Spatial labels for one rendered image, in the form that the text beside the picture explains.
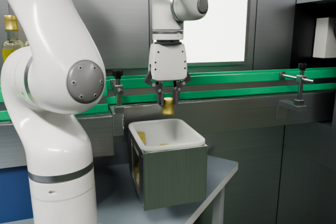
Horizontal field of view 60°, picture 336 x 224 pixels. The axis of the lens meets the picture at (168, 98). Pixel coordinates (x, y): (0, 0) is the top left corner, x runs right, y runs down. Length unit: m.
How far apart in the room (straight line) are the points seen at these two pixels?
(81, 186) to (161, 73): 0.35
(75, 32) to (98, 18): 0.60
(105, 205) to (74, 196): 0.42
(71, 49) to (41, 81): 0.07
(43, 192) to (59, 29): 0.29
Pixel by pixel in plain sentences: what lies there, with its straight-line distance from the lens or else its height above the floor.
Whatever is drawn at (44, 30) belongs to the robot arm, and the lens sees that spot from 0.49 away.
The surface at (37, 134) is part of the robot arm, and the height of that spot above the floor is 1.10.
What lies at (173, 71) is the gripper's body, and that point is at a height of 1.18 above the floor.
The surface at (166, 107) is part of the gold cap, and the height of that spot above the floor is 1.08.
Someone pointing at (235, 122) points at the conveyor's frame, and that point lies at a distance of 1.12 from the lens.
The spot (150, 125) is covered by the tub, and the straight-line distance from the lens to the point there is 0.92.
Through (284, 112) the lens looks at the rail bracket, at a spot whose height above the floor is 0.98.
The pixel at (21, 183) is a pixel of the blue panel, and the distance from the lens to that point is 0.96.
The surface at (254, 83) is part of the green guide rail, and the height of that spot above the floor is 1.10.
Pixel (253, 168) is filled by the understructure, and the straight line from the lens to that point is 1.52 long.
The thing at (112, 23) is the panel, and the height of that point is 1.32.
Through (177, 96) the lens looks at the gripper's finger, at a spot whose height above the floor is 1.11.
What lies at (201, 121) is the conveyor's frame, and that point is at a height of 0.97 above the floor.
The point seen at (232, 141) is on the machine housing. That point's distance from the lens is 1.40.
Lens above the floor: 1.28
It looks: 12 degrees down
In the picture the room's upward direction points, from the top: straight up
